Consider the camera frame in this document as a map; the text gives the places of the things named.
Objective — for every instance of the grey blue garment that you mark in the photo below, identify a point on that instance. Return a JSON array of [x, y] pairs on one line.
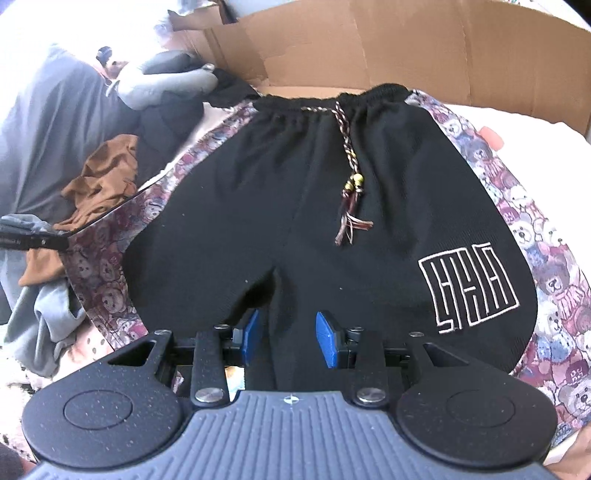
[[41, 318]]

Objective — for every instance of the grey neck pillow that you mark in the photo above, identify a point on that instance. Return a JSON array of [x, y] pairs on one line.
[[161, 83]]

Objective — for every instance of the folded cardboard sheet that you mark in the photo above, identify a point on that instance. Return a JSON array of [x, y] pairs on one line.
[[415, 46]]

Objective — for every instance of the cream bear print blanket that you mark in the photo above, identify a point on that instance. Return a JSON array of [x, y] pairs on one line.
[[545, 152]]

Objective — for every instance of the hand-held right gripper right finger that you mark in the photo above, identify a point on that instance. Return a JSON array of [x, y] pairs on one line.
[[325, 339]]

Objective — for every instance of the dark grey pillow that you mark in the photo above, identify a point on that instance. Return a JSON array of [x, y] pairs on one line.
[[46, 138]]

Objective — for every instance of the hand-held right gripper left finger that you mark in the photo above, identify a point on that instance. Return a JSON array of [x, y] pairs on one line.
[[251, 337]]

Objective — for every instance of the small brown plush toy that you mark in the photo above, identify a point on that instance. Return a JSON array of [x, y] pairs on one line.
[[115, 69]]

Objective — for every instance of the black shorts bear print panels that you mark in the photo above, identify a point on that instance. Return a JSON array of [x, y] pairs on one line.
[[300, 207]]

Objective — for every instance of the brown garment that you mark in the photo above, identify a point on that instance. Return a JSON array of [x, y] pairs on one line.
[[106, 175]]

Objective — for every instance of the black garment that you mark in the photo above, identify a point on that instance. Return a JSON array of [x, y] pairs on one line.
[[171, 124]]

